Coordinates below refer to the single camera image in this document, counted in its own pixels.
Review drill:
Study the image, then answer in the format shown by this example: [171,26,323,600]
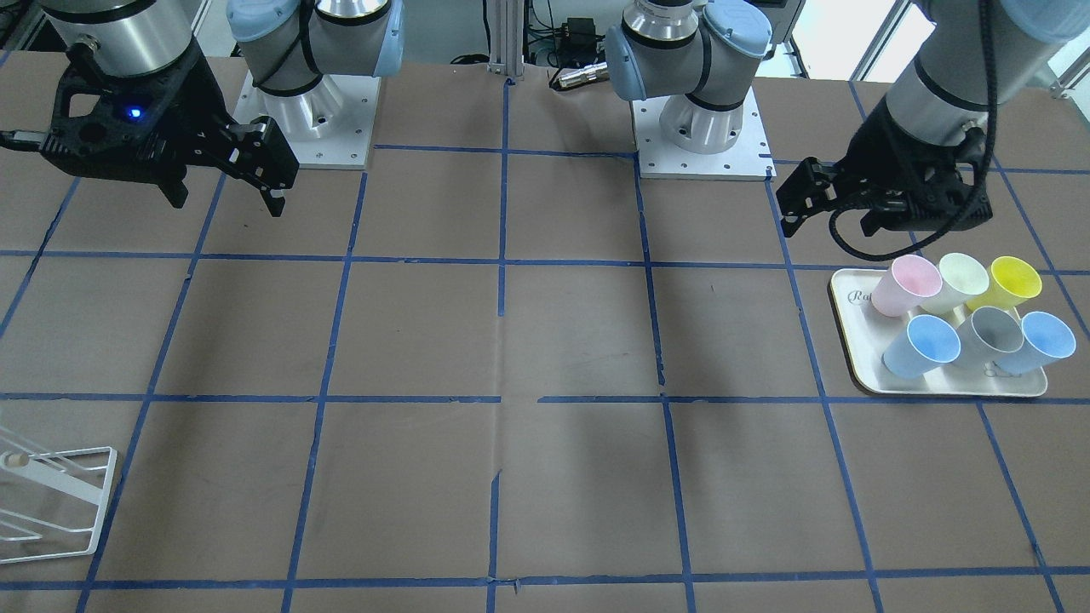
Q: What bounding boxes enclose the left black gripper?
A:
[776,107,986,239]

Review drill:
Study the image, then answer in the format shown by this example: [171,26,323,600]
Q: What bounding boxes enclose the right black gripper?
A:
[38,37,300,218]

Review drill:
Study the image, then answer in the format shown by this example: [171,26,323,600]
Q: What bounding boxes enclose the light blue plastic cup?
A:
[882,314,961,378]

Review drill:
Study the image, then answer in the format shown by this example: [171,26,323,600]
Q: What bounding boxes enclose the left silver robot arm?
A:
[605,1,1087,237]

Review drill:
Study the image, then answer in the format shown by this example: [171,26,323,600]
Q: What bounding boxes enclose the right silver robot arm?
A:
[3,1,404,217]

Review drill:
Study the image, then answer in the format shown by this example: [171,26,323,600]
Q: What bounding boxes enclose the pink plastic cup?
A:
[869,255,943,318]

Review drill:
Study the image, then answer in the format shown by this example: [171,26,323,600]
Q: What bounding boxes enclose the white plastic cup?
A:
[921,252,991,317]

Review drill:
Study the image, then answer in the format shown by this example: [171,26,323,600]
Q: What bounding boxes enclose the yellow plastic cup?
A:
[966,255,1043,311]

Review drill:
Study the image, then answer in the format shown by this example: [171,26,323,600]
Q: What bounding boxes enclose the grey plastic cup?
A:
[938,307,1024,374]

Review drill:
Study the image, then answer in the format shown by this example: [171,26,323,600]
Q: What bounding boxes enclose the cream plastic tray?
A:
[829,268,1047,398]

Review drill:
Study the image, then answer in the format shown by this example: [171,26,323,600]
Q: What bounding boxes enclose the silver metal cylinder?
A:
[548,61,610,92]

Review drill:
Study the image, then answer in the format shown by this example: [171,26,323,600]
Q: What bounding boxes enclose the black power adapter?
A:
[558,17,600,55]

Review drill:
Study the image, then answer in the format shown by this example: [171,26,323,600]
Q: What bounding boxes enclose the aluminium frame post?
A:
[486,0,525,81]

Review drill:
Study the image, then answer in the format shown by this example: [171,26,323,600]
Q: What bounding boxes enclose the white wire rack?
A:
[1,426,119,565]

